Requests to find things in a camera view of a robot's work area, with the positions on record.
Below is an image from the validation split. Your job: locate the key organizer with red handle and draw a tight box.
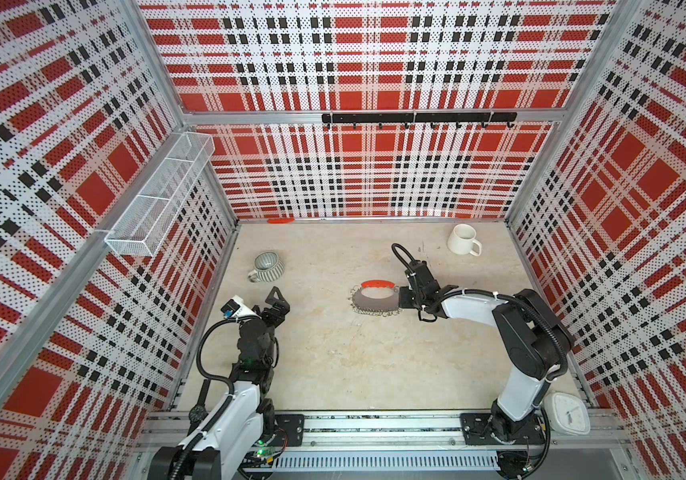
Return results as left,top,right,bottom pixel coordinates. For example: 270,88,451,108
351,280,401,316

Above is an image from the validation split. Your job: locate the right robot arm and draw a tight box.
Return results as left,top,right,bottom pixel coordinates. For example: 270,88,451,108
391,243,574,444

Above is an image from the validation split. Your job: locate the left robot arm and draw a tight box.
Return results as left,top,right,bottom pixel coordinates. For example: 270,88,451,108
147,287,291,479

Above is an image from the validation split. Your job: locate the grey striped ceramic mug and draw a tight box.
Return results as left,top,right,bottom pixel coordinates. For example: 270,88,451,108
248,251,285,283

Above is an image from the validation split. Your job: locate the white ceramic mug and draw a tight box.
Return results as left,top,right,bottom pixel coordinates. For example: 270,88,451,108
447,224,483,257

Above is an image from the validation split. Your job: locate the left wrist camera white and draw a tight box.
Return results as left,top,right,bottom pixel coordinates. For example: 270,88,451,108
220,296,259,322

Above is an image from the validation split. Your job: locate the red marker at wall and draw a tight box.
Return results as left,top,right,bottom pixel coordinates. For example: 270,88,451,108
267,217,296,225

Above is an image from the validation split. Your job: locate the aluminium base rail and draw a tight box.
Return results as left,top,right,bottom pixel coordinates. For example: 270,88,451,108
128,408,640,479

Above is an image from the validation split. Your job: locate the white wire mesh basket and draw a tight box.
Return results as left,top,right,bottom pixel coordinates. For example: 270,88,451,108
105,132,214,257

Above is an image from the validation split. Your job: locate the black wall hook rail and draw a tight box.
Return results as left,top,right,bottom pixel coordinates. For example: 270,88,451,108
321,111,518,126

